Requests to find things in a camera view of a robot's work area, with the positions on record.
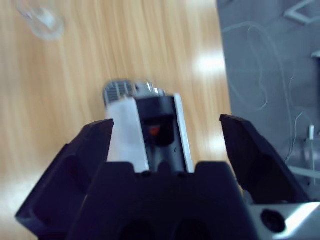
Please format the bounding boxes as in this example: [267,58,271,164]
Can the clear glass cup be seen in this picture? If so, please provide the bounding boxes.
[14,0,65,41]

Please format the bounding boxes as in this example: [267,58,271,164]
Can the chrome drip tray grate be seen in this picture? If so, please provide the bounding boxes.
[102,79,137,108]

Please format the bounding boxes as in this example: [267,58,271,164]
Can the white floor cable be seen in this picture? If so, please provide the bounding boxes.
[221,21,305,163]

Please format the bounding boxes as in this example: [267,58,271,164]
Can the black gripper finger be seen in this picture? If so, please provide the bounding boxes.
[219,114,311,205]
[14,118,115,227]

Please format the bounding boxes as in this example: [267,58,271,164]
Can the white metal furniture leg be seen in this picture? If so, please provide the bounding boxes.
[304,124,320,187]

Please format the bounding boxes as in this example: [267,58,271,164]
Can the white metal table frame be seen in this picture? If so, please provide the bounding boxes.
[283,0,320,26]

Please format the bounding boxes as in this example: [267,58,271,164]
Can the white capsule coffee machine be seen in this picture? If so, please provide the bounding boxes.
[102,79,196,174]

